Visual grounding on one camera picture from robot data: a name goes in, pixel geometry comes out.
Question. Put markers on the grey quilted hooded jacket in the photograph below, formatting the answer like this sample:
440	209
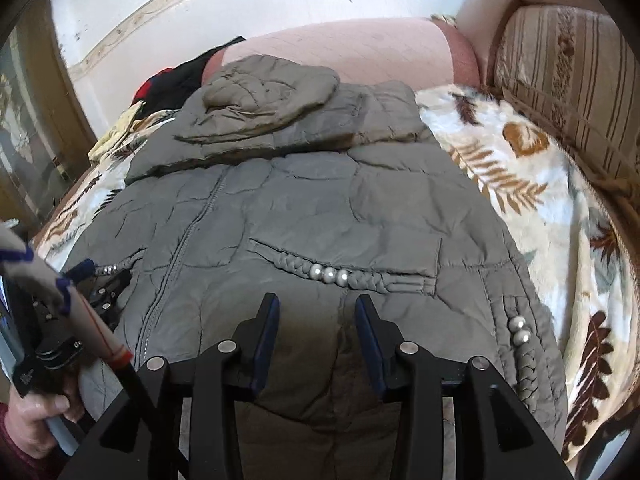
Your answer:
325	220

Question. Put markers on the striped sofa backrest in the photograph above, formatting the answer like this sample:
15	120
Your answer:
565	70

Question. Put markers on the pale pink pillow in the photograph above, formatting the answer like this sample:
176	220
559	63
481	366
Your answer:
480	25

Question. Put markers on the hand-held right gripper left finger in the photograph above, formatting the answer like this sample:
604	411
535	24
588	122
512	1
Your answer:
265	345

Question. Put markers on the person's left forearm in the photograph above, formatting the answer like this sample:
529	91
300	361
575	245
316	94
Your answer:
15	460

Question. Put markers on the pink bolster pillow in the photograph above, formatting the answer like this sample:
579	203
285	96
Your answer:
360	45

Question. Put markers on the yellow floral cloth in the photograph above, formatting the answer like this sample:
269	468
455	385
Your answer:
115	135

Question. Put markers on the red cloth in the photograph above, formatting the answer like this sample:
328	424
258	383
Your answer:
142	91

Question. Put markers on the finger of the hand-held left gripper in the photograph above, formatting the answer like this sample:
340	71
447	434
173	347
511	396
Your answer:
112	290
82	270

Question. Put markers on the black cloth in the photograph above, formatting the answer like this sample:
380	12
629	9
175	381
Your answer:
180	80

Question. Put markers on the wooden glass door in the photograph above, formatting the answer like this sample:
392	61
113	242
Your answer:
30	125

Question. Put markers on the leaf print blanket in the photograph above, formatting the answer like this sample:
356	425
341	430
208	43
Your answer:
550	210

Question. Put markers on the person's left hand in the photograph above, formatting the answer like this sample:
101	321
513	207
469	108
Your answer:
35	420

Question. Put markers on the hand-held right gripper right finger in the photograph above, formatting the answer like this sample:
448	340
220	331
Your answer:
372	345

